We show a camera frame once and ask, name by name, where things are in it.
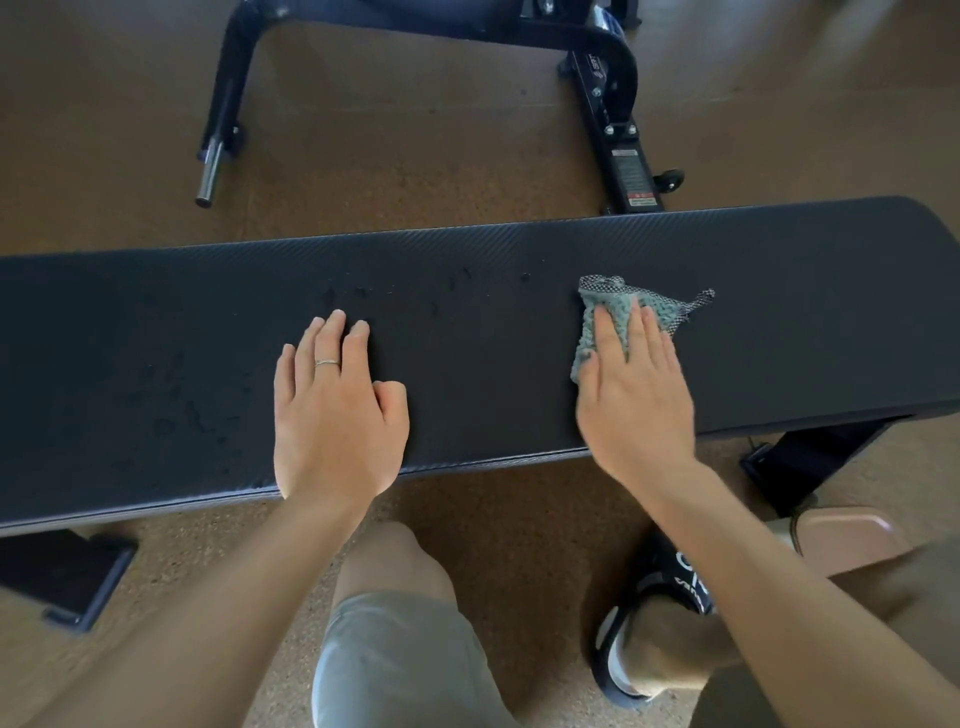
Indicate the person's left hand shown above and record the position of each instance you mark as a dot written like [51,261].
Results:
[337,435]

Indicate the person's right hand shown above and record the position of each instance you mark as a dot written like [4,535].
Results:
[637,412]

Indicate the person's right middle finger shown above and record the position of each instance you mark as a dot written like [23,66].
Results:
[640,330]

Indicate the person's left thumb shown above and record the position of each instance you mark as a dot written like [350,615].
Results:
[391,401]

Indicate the person's right little finger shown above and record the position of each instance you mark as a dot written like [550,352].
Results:
[673,367]

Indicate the person's right thumb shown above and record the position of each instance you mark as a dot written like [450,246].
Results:
[586,386]

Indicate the person's left middle finger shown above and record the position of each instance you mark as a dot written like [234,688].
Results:
[330,345]

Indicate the person's left little finger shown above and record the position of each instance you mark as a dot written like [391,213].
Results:
[284,379]

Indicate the grey-green cleaning cloth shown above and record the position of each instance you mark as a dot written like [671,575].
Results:
[600,289]

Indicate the person's right forearm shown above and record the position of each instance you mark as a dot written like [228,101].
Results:
[787,600]

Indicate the person's left forearm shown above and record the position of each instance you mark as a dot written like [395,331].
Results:
[225,607]

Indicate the black padded bench top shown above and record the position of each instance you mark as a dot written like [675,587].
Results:
[480,300]

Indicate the person's left leg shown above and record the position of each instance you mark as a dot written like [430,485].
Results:
[394,559]

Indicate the person's leg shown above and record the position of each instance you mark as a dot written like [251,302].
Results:
[675,645]
[394,559]

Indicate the black bench foot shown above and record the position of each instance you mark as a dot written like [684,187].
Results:
[64,574]
[810,457]

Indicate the black sandal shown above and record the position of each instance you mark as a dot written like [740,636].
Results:
[667,570]

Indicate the grey shorts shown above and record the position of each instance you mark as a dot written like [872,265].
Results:
[405,660]

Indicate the person's right leg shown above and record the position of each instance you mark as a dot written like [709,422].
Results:
[675,645]

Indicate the black exercise machine frame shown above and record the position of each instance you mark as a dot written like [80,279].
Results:
[607,82]

